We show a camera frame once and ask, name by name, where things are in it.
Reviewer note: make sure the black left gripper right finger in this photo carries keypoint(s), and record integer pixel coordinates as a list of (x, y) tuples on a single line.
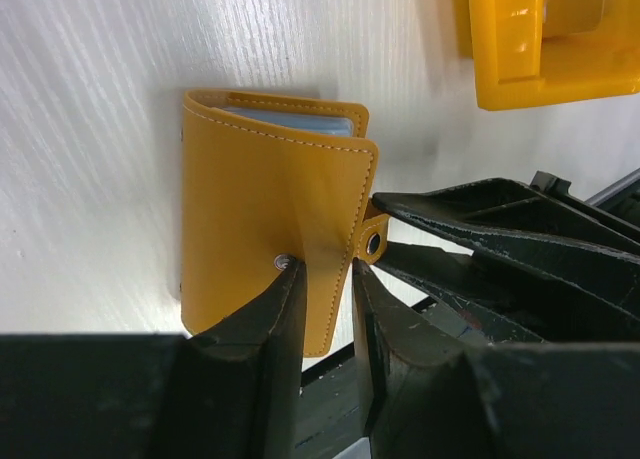
[(425, 394)]

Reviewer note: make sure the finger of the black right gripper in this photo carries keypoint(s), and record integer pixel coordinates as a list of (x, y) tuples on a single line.
[(584, 258), (494, 299)]

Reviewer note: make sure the yellow leather card holder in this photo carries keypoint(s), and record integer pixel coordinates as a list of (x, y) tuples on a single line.
[(266, 176)]

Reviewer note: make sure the yellow plastic bin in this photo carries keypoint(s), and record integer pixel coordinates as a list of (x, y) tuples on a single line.
[(530, 53)]

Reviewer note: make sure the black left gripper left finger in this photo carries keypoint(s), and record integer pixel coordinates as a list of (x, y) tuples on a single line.
[(228, 392)]

